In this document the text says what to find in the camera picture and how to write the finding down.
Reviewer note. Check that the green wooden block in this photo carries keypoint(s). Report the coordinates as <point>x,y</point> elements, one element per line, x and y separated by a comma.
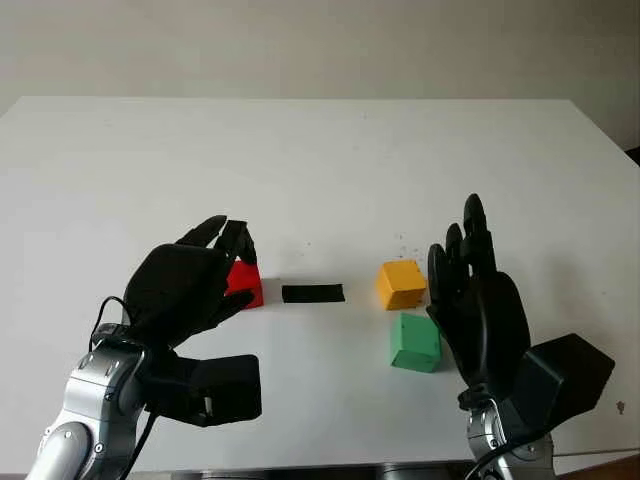
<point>415,340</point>

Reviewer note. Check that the black tape strip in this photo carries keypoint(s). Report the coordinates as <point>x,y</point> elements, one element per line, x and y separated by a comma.
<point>312,293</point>

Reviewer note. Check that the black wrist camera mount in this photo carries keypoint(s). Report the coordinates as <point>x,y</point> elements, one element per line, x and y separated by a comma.
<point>565,375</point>
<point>220,390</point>

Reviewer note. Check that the red wooden block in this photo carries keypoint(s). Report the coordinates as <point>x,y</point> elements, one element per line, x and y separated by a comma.
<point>245,280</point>

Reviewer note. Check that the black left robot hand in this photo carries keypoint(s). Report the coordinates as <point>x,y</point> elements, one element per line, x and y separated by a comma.
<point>175,285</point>

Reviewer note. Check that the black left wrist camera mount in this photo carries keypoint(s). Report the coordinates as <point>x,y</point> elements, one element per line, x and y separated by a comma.
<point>220,390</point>

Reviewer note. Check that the dark furniture piece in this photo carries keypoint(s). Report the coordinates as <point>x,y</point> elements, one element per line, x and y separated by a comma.
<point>634,156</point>

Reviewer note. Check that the yellow wooden block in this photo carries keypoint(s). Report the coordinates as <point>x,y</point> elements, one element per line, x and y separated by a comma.
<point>400,287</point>

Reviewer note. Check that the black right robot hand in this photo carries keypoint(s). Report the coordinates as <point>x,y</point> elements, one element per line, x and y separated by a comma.
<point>490,325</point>

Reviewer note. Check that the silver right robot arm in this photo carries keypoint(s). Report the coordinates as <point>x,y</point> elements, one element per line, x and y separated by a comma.
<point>500,435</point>

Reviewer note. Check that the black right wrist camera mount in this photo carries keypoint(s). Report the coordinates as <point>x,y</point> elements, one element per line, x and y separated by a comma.
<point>565,375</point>

